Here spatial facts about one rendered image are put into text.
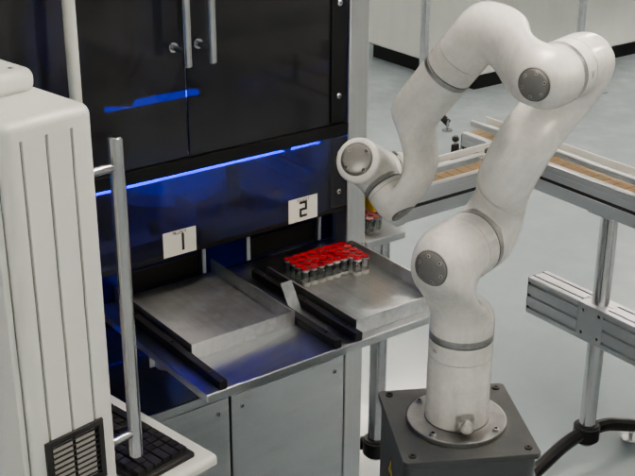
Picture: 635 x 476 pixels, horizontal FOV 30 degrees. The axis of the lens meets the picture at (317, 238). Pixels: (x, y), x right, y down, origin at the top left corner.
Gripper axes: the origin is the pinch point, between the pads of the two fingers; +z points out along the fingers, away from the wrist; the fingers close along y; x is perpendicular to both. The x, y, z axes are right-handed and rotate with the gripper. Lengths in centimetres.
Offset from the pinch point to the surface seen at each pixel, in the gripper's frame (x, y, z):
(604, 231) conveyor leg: 14, -17, 107
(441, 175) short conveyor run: -25, 2, 87
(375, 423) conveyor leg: 7, 68, 103
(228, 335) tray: -4.3, 48.6, -6.0
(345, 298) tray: -0.6, 31.4, 23.1
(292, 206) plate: -27.1, 26.6, 26.4
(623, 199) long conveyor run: 14, -27, 95
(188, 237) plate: -31, 44, 4
